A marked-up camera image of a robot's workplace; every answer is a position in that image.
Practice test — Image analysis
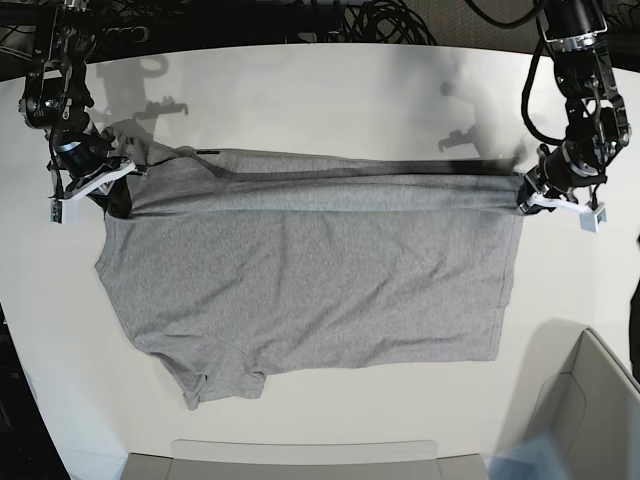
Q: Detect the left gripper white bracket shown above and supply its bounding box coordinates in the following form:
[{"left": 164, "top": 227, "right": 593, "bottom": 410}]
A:
[{"left": 517, "top": 144, "right": 609, "bottom": 215}]

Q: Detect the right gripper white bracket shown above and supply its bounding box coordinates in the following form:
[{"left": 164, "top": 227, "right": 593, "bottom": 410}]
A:
[{"left": 48, "top": 144, "right": 136, "bottom": 219}]

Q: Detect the grey T-shirt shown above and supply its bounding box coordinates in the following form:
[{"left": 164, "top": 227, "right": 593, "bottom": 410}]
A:
[{"left": 96, "top": 123, "right": 522, "bottom": 409}]

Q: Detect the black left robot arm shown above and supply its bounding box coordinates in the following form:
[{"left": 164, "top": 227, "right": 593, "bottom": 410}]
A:
[{"left": 518, "top": 1, "right": 631, "bottom": 215}]

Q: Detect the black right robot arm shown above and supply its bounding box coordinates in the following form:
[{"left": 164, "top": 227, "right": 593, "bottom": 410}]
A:
[{"left": 19, "top": 1, "right": 137, "bottom": 223}]

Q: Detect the black object right edge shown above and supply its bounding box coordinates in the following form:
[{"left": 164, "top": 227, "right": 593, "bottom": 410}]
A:
[{"left": 627, "top": 232, "right": 640, "bottom": 386}]

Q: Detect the grey bin right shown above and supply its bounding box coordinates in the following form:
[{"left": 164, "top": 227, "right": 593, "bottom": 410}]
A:
[{"left": 528, "top": 329, "right": 639, "bottom": 479}]

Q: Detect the grey bin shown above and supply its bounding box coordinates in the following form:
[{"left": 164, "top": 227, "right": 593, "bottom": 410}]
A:
[
  {"left": 528, "top": 329, "right": 639, "bottom": 479},
  {"left": 121, "top": 440, "right": 489, "bottom": 479}
]

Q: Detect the blue cloth in bin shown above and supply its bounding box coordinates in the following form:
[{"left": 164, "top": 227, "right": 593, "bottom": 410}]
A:
[{"left": 487, "top": 434, "right": 569, "bottom": 480}]

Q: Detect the grey bin front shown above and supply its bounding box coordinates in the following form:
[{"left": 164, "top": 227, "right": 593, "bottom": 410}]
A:
[{"left": 121, "top": 440, "right": 489, "bottom": 479}]

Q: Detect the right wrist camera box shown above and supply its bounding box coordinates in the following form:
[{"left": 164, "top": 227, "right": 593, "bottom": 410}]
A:
[{"left": 50, "top": 198, "right": 82, "bottom": 225}]

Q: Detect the black cable bundle rear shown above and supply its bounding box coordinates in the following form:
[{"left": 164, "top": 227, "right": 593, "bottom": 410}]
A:
[{"left": 344, "top": 0, "right": 441, "bottom": 46}]

